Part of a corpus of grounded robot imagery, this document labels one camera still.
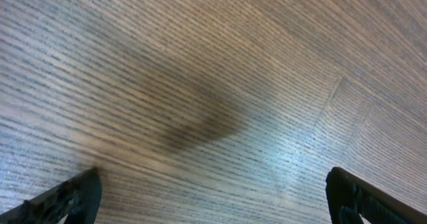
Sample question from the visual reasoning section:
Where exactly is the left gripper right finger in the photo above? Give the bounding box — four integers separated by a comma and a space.
326, 167, 426, 224

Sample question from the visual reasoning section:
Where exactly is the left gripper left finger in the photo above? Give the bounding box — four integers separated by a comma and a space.
1, 167, 102, 224

